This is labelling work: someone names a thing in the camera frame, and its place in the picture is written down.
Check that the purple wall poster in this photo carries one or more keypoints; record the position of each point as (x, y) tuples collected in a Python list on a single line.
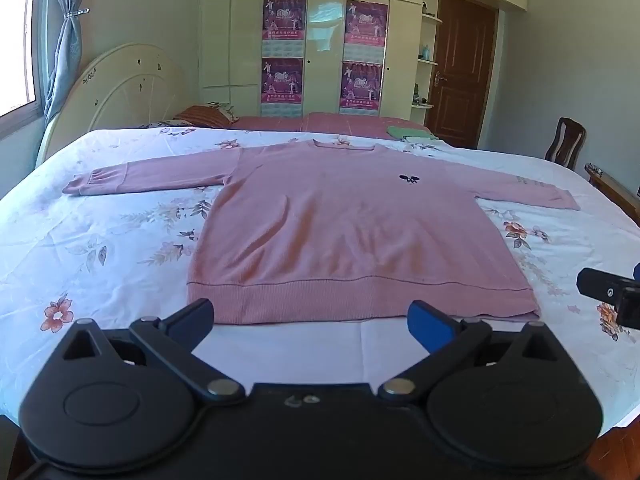
[(282, 85), (361, 87), (284, 22), (366, 27)]

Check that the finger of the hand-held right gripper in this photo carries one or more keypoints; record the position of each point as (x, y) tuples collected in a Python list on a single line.
[(600, 287)]

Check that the brown wooden furniture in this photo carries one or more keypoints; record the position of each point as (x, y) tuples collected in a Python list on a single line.
[(612, 187)]

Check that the blue curtain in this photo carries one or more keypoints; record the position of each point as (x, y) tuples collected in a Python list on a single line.
[(62, 45)]

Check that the orange striped pillow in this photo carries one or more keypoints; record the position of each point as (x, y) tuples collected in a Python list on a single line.
[(205, 114)]

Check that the pink sweater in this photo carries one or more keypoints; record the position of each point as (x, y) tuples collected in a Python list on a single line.
[(325, 220)]

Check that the cream corner shelf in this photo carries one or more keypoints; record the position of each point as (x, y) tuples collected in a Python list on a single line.
[(427, 62)]

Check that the brown wooden chair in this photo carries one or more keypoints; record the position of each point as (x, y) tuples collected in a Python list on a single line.
[(565, 142)]

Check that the pink quilted bedspread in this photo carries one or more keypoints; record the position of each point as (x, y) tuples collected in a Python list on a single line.
[(325, 122)]

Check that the cream round headboard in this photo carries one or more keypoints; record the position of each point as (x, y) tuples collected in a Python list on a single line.
[(115, 95)]

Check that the cream wardrobe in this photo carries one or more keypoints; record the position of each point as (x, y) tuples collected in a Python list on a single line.
[(322, 85)]

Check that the white floral bed sheet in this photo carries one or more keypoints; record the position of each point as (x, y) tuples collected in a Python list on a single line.
[(100, 240)]

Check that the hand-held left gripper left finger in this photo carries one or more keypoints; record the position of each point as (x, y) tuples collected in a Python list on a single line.
[(192, 317)]

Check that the brown wooden door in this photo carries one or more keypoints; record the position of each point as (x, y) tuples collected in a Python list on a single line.
[(462, 70)]

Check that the white folded cloth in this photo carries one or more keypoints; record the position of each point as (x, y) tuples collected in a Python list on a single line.
[(422, 138)]

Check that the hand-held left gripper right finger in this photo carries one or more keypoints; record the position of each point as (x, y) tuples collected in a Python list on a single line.
[(430, 325)]

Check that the green folded cloth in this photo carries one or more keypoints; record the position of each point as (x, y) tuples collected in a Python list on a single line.
[(407, 131)]

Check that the window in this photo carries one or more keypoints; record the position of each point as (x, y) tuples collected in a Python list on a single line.
[(15, 35)]

